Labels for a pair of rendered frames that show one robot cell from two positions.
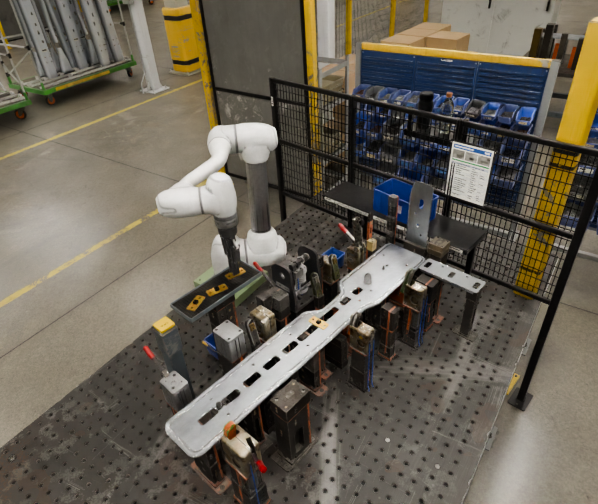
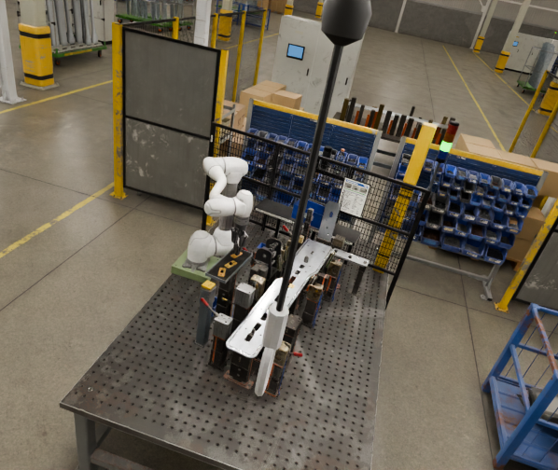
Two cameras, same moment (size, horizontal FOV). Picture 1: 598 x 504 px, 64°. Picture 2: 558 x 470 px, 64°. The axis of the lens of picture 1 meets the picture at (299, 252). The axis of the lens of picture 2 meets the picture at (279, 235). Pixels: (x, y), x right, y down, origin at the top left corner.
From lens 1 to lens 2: 1.39 m
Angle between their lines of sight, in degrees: 23
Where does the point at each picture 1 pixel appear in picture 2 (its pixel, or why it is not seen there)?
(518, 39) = not seen: hidden behind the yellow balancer
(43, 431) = (104, 370)
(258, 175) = (232, 191)
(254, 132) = (236, 163)
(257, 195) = not seen: hidden behind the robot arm
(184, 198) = (227, 204)
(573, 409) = (400, 341)
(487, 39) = (305, 97)
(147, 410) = (176, 350)
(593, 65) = (424, 145)
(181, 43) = (37, 59)
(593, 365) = (406, 317)
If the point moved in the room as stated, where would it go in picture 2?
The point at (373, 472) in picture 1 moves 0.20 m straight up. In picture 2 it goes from (330, 367) to (338, 344)
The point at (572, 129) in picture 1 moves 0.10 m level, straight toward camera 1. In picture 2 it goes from (411, 176) to (412, 182)
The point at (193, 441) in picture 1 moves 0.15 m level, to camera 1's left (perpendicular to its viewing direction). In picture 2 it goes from (247, 350) to (221, 354)
